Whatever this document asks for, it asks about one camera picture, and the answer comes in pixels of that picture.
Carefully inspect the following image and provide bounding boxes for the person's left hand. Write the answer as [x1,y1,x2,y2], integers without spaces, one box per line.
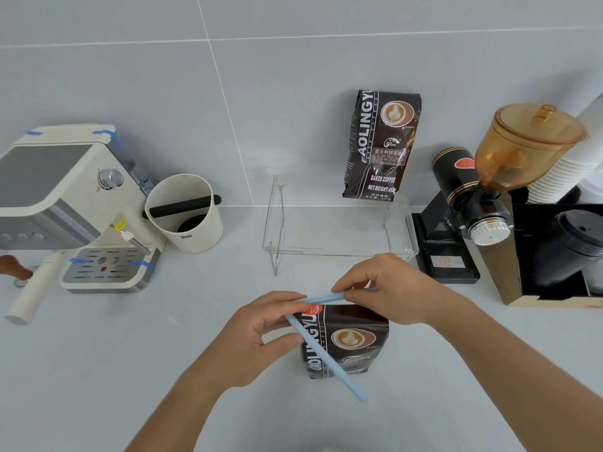
[200,291,312,390]

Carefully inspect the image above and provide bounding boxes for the person's right hand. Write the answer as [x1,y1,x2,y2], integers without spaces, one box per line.
[331,253,454,327]

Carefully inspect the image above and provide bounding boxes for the dark coffee bean bag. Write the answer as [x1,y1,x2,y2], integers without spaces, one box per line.
[294,301,391,380]
[342,89,423,201]

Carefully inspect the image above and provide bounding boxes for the blue bag sealing clip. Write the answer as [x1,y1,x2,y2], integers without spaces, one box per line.
[286,286,378,403]

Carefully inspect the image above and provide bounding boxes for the person's left forearm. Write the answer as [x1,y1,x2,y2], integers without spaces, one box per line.
[125,358,237,452]

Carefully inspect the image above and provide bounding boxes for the person's right forearm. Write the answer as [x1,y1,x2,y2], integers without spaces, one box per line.
[424,289,603,452]

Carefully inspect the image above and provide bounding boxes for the clear acrylic stand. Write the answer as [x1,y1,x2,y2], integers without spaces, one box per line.
[262,175,420,277]

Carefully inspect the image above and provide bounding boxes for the cream knock box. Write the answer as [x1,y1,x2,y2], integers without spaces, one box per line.
[143,173,225,254]

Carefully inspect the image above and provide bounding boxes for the cardboard cup holder box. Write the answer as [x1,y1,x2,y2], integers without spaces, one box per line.
[480,187,603,308]

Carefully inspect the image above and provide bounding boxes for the black grinder with amber hopper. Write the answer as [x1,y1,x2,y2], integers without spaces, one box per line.
[411,104,590,284]

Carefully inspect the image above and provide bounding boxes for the used coffee grounds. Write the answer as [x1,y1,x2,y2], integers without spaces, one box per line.
[176,213,211,234]

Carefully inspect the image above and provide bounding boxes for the stack of black cup lids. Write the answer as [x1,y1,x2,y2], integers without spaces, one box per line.
[531,209,603,290]

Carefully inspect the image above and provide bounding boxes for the stack of white paper cups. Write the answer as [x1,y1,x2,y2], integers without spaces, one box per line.
[525,91,603,206]

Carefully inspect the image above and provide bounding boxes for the cream espresso machine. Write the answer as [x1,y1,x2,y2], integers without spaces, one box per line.
[0,124,168,295]

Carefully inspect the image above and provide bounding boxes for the cream portafilter handle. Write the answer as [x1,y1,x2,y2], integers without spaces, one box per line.
[4,252,69,326]

